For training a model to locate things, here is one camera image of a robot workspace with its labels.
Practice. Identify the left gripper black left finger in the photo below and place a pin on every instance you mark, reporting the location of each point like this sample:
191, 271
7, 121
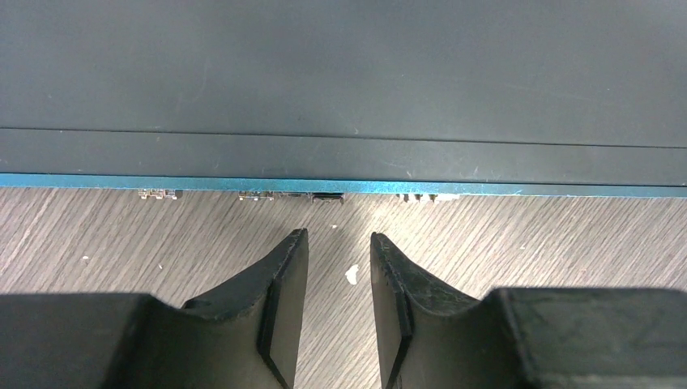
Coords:
243, 333

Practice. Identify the dark grey network switch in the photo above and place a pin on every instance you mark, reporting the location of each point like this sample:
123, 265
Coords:
548, 98

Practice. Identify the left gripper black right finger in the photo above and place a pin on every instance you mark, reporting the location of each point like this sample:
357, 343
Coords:
431, 335

